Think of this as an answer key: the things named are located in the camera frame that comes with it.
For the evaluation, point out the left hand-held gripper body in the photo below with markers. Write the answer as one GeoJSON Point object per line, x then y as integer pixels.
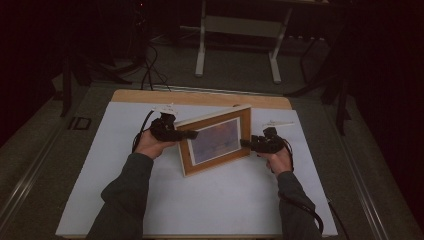
{"type": "Point", "coordinates": [165, 130]}

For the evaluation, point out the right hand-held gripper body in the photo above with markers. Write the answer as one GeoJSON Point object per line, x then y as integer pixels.
{"type": "Point", "coordinates": [268, 144]}

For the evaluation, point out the white wooden picture frame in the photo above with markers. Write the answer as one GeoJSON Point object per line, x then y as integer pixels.
{"type": "Point", "coordinates": [216, 141]}

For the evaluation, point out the person's right hand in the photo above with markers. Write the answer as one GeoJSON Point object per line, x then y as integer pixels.
{"type": "Point", "coordinates": [280, 161]}

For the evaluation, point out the person's left hand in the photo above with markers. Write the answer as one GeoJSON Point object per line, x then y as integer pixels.
{"type": "Point", "coordinates": [148, 145]}

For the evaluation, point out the black metal stand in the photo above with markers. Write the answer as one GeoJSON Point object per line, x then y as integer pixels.
{"type": "Point", "coordinates": [340, 100]}
{"type": "Point", "coordinates": [66, 83]}

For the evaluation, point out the black floor box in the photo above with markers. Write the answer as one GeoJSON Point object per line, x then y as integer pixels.
{"type": "Point", "coordinates": [79, 123]}

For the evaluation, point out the white metal-legged desk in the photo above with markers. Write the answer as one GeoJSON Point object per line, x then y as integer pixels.
{"type": "Point", "coordinates": [240, 26]}

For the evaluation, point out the metal floor rail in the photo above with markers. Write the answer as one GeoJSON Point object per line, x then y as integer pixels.
{"type": "Point", "coordinates": [363, 180]}
{"type": "Point", "coordinates": [30, 176]}

